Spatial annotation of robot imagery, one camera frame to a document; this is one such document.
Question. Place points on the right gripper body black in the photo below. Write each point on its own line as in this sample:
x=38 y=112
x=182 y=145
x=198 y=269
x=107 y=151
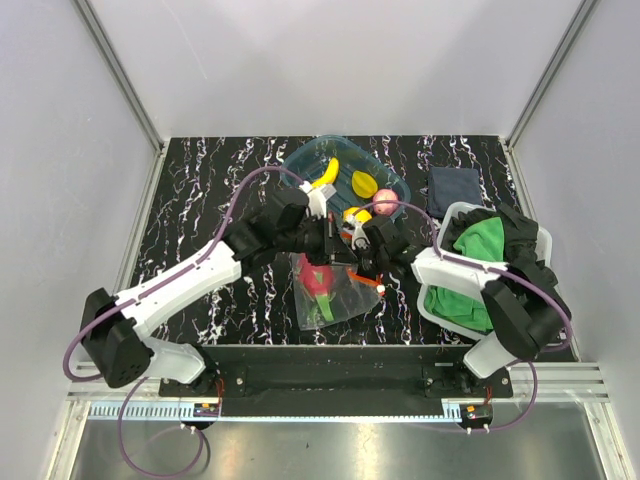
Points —
x=372 y=262

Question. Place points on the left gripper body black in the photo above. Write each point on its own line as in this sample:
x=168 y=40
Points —
x=313 y=239

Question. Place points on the red fake fruit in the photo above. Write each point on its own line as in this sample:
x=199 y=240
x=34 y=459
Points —
x=317 y=282

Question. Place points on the orange fake fruit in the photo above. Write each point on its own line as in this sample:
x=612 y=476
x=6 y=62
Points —
x=357 y=215

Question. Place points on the clear zip top bag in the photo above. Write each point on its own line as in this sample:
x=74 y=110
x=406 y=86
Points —
x=353 y=295

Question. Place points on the purple fake fruit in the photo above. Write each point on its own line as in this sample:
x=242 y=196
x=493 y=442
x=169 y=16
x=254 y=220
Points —
x=385 y=202

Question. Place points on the yellow fake banana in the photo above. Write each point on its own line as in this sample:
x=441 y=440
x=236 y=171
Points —
x=330 y=175

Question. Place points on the yellow fake lemon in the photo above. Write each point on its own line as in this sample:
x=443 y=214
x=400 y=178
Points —
x=364 y=185

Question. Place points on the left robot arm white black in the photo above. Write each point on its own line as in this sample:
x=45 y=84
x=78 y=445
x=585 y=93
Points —
x=117 y=330

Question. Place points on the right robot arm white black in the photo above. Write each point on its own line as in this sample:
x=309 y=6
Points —
x=525 y=312

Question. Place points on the teal plastic container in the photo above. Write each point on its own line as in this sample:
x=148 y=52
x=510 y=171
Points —
x=310 y=161

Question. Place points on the white plastic basket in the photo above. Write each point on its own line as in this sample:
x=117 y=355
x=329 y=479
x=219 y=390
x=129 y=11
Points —
x=454 y=213

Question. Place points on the navy folded cloth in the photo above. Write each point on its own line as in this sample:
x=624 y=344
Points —
x=450 y=185

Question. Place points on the green cloth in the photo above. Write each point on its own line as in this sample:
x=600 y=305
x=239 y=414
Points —
x=483 y=240

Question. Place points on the black cloth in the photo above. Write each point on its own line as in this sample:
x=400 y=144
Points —
x=520 y=241

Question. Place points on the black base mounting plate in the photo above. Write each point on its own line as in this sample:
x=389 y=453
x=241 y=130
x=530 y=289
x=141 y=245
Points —
x=340 y=381

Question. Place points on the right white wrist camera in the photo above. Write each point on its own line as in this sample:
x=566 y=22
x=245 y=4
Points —
x=353 y=230

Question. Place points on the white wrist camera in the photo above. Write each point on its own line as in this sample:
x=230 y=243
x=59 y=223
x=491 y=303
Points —
x=353 y=230
x=318 y=198

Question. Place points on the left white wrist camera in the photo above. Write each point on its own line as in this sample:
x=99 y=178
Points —
x=318 y=198

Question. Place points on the left aluminium frame post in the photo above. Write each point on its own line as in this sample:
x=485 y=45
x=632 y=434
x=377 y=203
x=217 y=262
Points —
x=104 y=45

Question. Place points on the aluminium frame post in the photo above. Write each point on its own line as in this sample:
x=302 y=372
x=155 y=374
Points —
x=104 y=45
x=571 y=34

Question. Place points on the right aluminium frame post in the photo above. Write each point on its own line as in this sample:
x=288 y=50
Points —
x=571 y=34

